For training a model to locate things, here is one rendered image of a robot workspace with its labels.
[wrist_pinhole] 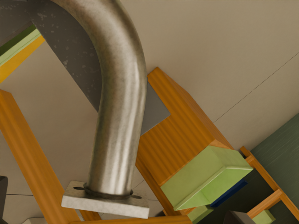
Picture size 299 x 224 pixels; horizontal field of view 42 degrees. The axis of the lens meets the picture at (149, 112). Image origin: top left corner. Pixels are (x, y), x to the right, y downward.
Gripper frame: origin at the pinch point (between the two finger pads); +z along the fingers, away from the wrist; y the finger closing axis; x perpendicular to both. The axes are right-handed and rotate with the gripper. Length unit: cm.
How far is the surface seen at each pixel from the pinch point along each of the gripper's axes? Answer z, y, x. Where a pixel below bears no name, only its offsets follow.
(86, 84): 15.1, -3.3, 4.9
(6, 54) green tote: 25.9, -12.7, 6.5
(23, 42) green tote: 25.9, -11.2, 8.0
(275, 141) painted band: 565, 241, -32
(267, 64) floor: 341, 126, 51
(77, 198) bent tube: 9.6, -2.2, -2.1
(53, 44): 15.1, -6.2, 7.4
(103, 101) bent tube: 10.8, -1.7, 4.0
